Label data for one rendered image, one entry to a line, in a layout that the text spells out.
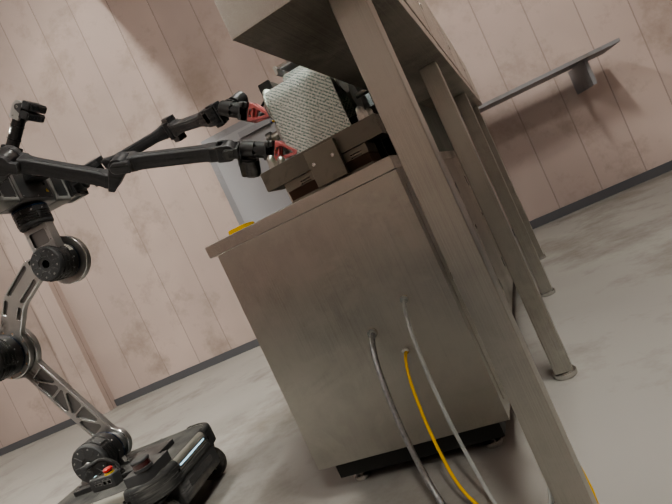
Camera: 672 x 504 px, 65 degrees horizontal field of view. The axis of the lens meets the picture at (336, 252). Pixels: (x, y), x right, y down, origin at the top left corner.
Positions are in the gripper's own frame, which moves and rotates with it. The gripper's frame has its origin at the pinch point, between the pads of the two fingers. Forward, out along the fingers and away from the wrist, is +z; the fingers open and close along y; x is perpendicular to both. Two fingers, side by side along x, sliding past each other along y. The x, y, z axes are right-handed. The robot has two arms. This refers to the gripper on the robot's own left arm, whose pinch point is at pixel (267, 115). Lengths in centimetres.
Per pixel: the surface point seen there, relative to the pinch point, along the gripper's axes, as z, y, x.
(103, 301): -328, -251, -223
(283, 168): 23.0, 26.1, -15.1
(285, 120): 11.5, 7.6, -0.9
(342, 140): 40.2, 24.9, -4.1
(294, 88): 13.3, 7.6, 9.7
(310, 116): 20.2, 7.0, 1.6
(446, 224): 84, 78, -14
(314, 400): 46, 29, -84
